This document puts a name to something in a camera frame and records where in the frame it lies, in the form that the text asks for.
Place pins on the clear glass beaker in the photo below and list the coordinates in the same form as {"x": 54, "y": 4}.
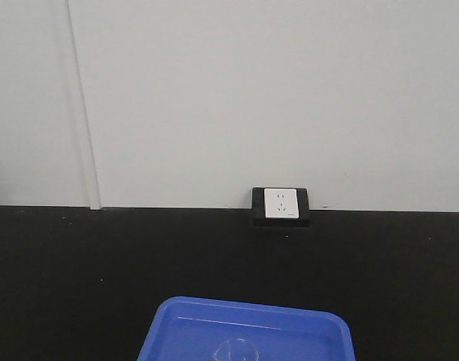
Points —
{"x": 236, "y": 349}

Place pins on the blue plastic tray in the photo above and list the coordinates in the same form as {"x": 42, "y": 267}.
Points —
{"x": 187, "y": 328}

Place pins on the black socket housing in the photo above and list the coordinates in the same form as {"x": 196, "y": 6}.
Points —
{"x": 258, "y": 211}

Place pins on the white wall socket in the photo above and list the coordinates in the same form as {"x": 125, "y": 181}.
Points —
{"x": 281, "y": 203}

